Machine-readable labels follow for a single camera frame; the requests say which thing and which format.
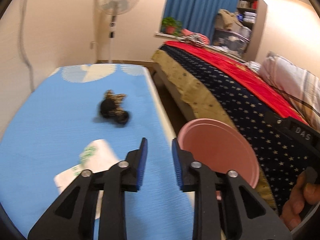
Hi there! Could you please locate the clear plastic storage bin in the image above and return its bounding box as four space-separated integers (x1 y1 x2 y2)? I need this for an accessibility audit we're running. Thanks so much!
212 28 251 56

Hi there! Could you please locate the white green-print plastic bag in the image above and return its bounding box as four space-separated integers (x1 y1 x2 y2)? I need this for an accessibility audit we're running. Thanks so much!
53 138 121 221

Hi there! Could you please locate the black and white striped cloth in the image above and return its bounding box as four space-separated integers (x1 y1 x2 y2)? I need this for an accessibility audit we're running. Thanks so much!
183 35 205 46

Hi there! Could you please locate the dark patterned cloth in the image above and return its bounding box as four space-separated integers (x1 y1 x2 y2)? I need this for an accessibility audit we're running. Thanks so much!
97 89 131 126

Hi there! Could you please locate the grey wall cable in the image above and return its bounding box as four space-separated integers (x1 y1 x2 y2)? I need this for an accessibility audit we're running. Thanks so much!
18 0 36 93

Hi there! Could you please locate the blue table mat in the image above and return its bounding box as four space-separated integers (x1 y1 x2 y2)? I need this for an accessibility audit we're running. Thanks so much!
0 63 196 239

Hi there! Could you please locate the red and star-print blanket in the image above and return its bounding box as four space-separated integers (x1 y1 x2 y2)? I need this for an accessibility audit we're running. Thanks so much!
152 40 320 211

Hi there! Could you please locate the pink cloth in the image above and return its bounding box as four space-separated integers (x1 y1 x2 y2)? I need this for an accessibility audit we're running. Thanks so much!
181 28 210 44

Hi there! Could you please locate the blue curtain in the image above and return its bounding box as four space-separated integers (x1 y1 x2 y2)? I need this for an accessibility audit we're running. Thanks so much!
163 0 239 41

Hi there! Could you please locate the wooden bookshelf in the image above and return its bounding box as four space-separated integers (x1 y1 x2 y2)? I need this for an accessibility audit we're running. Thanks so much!
236 0 268 61

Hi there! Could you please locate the beige coat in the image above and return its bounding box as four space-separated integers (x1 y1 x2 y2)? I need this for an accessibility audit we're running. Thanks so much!
217 8 243 31

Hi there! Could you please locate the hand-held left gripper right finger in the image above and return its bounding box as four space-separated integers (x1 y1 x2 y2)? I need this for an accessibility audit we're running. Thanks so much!
172 138 293 240

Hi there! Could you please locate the striped pillow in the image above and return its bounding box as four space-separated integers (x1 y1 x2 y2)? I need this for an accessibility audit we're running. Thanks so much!
258 51 320 131

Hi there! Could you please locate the potted green plant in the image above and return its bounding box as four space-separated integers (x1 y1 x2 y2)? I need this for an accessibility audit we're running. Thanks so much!
160 17 183 37

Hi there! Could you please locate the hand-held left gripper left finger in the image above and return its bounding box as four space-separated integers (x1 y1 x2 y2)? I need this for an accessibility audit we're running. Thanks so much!
27 137 149 240

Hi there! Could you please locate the pink waste bin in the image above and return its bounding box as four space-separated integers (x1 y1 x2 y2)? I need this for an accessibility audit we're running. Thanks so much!
177 118 260 200

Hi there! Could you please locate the person's right hand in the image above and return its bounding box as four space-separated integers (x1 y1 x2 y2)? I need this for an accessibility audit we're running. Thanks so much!
279 172 320 232

